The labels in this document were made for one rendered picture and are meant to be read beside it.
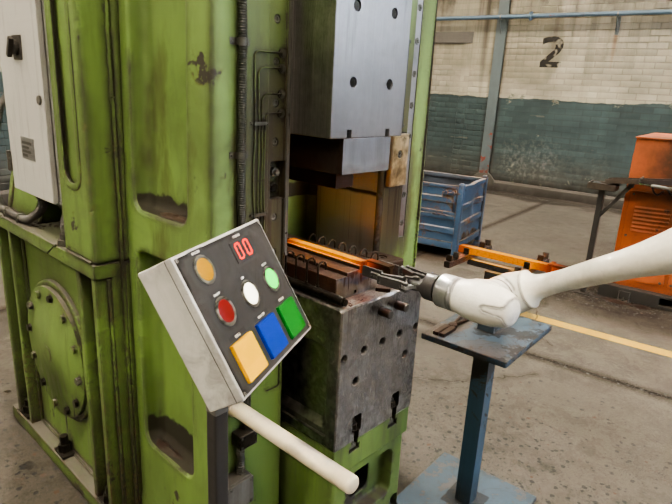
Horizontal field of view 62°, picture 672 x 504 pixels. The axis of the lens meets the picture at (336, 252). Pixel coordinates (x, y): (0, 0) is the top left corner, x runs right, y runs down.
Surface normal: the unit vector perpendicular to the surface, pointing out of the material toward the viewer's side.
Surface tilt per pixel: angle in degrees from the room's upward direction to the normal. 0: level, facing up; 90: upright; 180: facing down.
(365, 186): 90
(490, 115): 90
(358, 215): 90
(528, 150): 90
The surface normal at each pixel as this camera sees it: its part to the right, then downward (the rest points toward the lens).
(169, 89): -0.68, 0.16
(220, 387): -0.31, 0.26
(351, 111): 0.73, 0.23
